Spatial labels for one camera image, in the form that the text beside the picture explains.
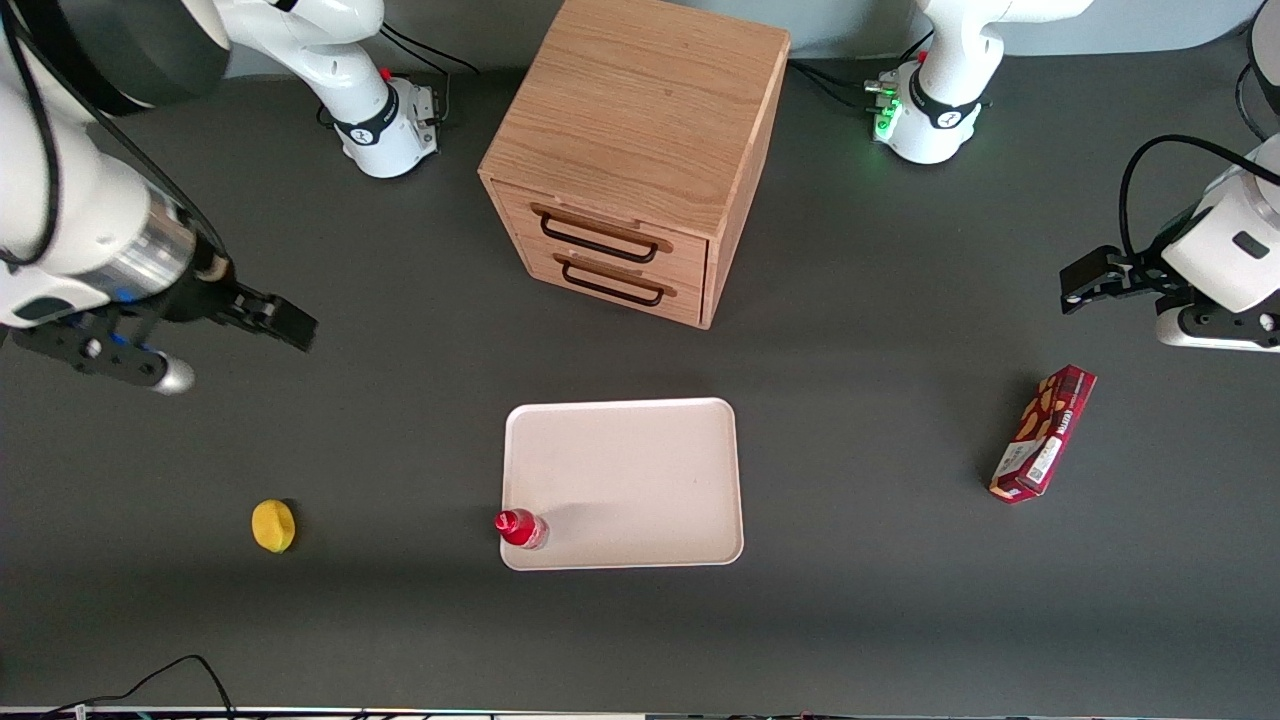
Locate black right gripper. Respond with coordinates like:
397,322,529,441
160,253,320,354

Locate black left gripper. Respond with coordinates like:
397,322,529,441
1060,208,1199,317

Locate red coke bottle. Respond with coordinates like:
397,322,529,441
494,508,551,553

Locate white rectangular tray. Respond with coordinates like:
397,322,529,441
499,397,746,572

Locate red snack box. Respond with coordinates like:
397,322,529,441
989,364,1098,505

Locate yellow lemon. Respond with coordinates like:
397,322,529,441
251,499,297,554

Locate wooden drawer front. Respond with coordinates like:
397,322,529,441
492,180,710,288
520,238,707,328

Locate wooden drawer cabinet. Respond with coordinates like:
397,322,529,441
478,0,792,331

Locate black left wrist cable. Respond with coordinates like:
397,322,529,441
1118,134,1280,263

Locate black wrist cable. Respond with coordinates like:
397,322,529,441
1118,134,1280,263
0,0,233,273

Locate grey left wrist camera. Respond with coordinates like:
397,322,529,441
1155,295,1280,353

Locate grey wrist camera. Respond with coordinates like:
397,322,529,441
10,312,197,397
1155,295,1280,353

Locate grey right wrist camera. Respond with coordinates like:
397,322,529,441
10,312,197,397

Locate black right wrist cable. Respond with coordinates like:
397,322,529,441
0,0,233,273

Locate black right arm base cables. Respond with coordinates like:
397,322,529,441
378,22,482,77

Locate black arm base cables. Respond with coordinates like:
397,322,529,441
788,58,901,113
378,22,482,77

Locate black left arm base cables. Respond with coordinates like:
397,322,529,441
788,58,901,113

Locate black metal drawer handle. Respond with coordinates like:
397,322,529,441
561,257,667,308
539,211,662,265

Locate black table edge cable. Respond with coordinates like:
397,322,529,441
45,654,237,720

